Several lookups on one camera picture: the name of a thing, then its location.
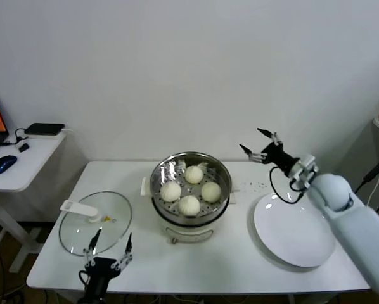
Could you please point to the perforated steel steamer basket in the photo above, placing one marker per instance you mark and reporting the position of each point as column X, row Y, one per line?
column 158, row 177

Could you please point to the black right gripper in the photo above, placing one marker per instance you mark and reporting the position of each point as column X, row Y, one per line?
column 278, row 156

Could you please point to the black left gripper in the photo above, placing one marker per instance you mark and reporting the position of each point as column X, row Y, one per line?
column 101, row 272

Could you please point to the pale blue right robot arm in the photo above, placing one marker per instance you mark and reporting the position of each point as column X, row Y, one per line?
column 351, row 228

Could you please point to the flat black box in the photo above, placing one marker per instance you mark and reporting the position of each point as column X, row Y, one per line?
column 45, row 128

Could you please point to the white side desk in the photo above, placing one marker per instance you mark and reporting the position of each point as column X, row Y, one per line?
column 34, row 164

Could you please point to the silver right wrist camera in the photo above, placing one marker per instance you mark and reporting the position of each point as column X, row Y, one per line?
column 303, row 171

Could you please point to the white round plate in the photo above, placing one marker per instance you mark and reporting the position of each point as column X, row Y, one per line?
column 287, row 234

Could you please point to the blue computer mouse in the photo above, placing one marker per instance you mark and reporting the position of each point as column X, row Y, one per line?
column 4, row 164

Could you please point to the white steamed baozi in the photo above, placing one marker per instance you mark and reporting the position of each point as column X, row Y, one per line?
column 170, row 192
column 211, row 192
column 194, row 174
column 189, row 206

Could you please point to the steel steamer pot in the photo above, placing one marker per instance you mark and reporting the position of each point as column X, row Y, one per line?
column 189, row 232

